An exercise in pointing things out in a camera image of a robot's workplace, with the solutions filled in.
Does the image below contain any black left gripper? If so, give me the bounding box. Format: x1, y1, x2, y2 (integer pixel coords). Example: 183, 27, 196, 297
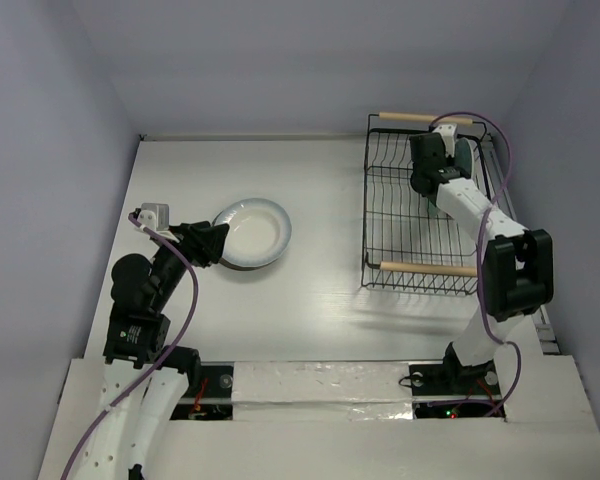
150, 219, 228, 308

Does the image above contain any teal and red plate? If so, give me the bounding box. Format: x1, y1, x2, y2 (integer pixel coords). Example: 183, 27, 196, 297
454, 138, 475, 178

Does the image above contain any teal green plate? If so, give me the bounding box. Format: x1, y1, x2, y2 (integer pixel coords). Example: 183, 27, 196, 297
426, 197, 440, 218

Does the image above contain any dark reindeer plate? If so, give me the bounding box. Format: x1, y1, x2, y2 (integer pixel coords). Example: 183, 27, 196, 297
219, 259, 276, 272

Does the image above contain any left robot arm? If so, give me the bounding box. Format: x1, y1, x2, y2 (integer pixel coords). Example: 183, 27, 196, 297
61, 210, 229, 479

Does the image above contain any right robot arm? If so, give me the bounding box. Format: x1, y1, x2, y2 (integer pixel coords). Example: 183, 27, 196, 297
408, 128, 554, 396

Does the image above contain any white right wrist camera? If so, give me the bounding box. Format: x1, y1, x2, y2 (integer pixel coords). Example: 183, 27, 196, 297
433, 123, 458, 157

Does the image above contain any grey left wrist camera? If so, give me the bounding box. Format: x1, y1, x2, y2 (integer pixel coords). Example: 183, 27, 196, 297
134, 202, 170, 232

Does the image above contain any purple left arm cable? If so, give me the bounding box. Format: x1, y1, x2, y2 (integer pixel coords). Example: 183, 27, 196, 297
57, 211, 201, 480

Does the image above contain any black wire dish rack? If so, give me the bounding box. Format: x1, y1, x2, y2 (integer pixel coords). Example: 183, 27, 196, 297
360, 112, 501, 297

